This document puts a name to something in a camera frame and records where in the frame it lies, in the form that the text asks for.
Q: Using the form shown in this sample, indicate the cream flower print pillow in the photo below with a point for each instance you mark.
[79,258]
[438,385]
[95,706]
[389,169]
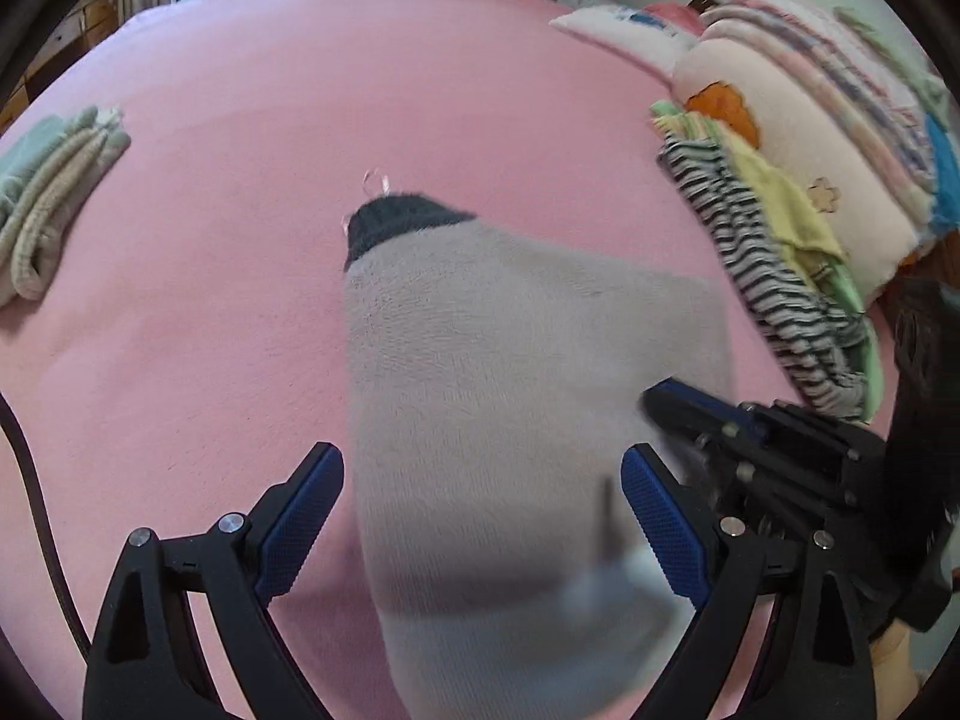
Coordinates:
[825,135]

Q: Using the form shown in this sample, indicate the folded beige clothes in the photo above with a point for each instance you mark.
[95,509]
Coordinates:
[52,195]

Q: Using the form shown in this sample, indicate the pink bed sheet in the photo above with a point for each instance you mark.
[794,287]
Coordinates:
[225,240]

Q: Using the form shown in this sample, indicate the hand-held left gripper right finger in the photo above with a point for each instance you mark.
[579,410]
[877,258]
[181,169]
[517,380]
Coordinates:
[664,525]

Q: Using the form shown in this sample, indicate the grey striped garment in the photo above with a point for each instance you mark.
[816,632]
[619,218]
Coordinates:
[750,255]

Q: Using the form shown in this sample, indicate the grey sock black toe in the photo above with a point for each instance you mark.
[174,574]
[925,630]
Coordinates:
[487,390]

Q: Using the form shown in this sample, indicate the green striped garment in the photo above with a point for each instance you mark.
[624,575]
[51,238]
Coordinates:
[686,124]

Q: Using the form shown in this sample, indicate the light green garment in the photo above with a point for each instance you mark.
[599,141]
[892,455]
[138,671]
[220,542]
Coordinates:
[870,367]

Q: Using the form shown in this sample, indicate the yellow garment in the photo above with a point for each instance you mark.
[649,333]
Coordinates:
[780,202]

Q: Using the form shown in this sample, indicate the wooden drawer cabinet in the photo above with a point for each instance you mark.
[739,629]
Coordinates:
[90,22]

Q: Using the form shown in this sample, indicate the stack of folded blankets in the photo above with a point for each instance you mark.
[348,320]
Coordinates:
[840,52]

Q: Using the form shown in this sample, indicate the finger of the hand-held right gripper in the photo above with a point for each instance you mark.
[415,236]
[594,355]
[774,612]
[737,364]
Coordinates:
[690,409]
[739,476]

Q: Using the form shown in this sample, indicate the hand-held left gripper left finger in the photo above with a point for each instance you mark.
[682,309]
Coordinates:
[300,517]

